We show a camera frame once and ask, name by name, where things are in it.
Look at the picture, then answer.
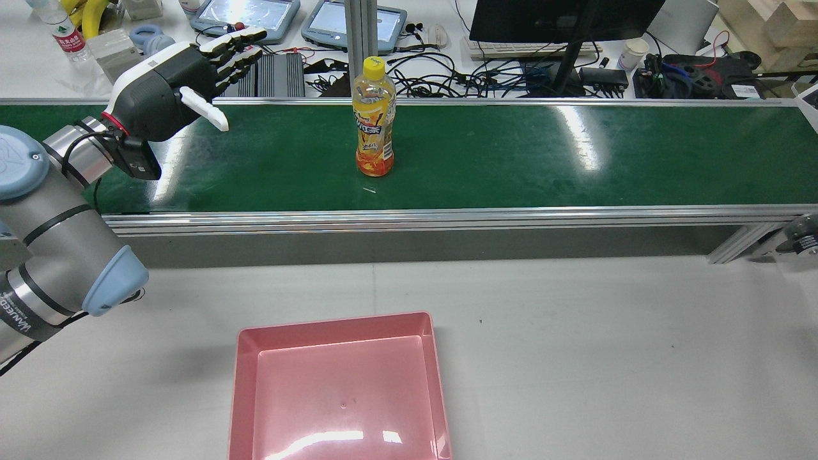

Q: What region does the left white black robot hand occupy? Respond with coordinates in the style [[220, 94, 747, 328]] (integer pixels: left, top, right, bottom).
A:
[[102, 27, 268, 142]]

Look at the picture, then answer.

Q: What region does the pink plastic basket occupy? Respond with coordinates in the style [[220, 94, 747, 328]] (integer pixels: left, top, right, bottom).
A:
[[228, 311, 453, 460]]

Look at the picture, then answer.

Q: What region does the light blue tape roll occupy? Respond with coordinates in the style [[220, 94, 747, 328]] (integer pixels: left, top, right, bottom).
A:
[[130, 24, 176, 57]]

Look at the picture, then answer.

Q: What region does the translucent grey plastic box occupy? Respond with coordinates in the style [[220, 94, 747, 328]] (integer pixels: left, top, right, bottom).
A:
[[86, 29, 141, 81]]

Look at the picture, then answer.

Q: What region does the small grey box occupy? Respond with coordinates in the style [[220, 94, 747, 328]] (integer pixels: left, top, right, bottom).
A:
[[121, 0, 164, 21]]

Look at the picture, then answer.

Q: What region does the clear water bottle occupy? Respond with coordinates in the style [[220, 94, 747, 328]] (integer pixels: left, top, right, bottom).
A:
[[29, 0, 93, 63]]

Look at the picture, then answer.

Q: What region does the grey teach pendant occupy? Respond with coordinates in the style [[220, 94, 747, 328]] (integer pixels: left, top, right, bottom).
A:
[[300, 0, 408, 55], [190, 0, 301, 44]]

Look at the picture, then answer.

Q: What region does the grey ribbed metal device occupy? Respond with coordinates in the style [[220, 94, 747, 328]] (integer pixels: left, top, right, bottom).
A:
[[220, 52, 306, 98]]

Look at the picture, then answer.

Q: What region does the yellow orange drink bottle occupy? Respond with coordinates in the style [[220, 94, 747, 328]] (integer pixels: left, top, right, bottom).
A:
[[351, 56, 397, 178]]

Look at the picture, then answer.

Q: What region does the white keyboard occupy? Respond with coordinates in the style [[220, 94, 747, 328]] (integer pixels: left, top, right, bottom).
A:
[[461, 37, 603, 62]]

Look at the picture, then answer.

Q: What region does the black computer monitor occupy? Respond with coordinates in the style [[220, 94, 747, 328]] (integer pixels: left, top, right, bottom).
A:
[[468, 0, 667, 44]]

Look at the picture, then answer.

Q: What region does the black monitor stand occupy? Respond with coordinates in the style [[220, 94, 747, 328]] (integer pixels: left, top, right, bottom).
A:
[[550, 38, 592, 95]]

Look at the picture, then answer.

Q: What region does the green conveyor belt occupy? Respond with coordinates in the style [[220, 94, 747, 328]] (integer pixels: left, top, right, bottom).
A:
[[0, 97, 818, 266]]

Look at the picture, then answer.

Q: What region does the black docking hub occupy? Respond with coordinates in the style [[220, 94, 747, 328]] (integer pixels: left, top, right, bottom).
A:
[[578, 66, 630, 90]]

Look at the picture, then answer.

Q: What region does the white paper cup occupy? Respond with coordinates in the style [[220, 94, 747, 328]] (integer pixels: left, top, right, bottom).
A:
[[618, 38, 650, 71]]

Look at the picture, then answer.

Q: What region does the silver laptop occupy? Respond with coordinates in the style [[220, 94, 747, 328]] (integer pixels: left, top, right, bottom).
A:
[[645, 0, 720, 55]]

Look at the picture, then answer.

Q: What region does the wooden block stack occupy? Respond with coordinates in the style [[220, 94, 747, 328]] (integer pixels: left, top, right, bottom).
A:
[[719, 0, 818, 74]]

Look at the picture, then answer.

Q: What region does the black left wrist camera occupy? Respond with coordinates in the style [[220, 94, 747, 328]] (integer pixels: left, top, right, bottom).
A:
[[102, 131, 162, 181]]

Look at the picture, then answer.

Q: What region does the aluminium camera pillar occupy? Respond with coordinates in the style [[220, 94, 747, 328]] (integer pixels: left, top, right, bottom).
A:
[[344, 0, 379, 68]]

